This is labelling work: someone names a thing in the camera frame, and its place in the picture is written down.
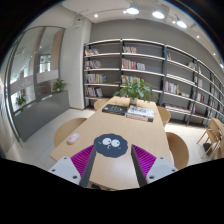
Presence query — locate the gripper purple and grey left finger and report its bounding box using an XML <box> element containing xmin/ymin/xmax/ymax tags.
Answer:
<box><xmin>48</xmin><ymin>144</ymin><xmax>98</xmax><ymax>188</ymax></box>

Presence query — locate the gripper purple and grey right finger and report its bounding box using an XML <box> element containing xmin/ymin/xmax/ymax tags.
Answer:
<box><xmin>130</xmin><ymin>144</ymin><xmax>178</xmax><ymax>188</ymax></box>

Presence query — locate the pink computer mouse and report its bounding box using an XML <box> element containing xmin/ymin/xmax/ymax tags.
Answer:
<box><xmin>67</xmin><ymin>133</ymin><xmax>80</xmax><ymax>144</ymax></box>

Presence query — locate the dark cartoon face mouse pad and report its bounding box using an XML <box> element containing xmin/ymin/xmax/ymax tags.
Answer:
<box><xmin>94</xmin><ymin>134</ymin><xmax>128</xmax><ymax>158</ymax></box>

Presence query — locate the long wooden table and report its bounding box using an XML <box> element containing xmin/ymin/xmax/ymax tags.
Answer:
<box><xmin>50</xmin><ymin>100</ymin><xmax>172</xmax><ymax>190</ymax></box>

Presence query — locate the near left wooden chair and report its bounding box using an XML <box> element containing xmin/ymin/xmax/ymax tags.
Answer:
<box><xmin>54</xmin><ymin>118</ymin><xmax>85</xmax><ymax>146</ymax></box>

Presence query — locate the near right wooden chair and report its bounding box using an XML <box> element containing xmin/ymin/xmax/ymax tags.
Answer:
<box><xmin>166</xmin><ymin>132</ymin><xmax>189</xmax><ymax>170</ymax></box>

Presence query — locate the stack of colourful books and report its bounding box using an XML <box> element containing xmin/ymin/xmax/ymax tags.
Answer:
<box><xmin>126</xmin><ymin>105</ymin><xmax>154</xmax><ymax>122</ymax></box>

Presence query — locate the far right wooden chair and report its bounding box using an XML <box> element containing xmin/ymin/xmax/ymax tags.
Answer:
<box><xmin>157</xmin><ymin>106</ymin><xmax>171</xmax><ymax>126</ymax></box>

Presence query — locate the far left wooden chair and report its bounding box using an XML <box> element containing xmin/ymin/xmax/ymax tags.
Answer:
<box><xmin>94</xmin><ymin>98</ymin><xmax>109</xmax><ymax>111</ymax></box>

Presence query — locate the black book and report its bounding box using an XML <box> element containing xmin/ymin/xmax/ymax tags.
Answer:
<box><xmin>102</xmin><ymin>104</ymin><xmax>127</xmax><ymax>116</ymax></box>

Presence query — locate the grey low cabinet ledge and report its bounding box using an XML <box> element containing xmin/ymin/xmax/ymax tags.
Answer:
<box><xmin>14</xmin><ymin>91</ymin><xmax>70</xmax><ymax>141</ymax></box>

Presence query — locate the green potted table plant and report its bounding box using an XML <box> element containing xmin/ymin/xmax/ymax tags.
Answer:
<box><xmin>114</xmin><ymin>77</ymin><xmax>154</xmax><ymax>105</ymax></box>

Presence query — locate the wooden chair at right edge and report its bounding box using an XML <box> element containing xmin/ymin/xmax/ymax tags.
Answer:
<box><xmin>204</xmin><ymin>118</ymin><xmax>224</xmax><ymax>158</ymax></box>

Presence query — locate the potted plant by window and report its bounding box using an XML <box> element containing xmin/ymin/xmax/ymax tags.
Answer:
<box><xmin>53</xmin><ymin>79</ymin><xmax>67</xmax><ymax>93</ymax></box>

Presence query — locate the small potted plant far left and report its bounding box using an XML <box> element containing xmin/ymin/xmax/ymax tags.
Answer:
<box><xmin>16</xmin><ymin>96</ymin><xmax>26</xmax><ymax>108</ymax></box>

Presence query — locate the grey wall bookshelf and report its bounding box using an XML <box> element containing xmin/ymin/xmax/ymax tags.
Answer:
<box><xmin>83</xmin><ymin>39</ymin><xmax>224</xmax><ymax>126</ymax></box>

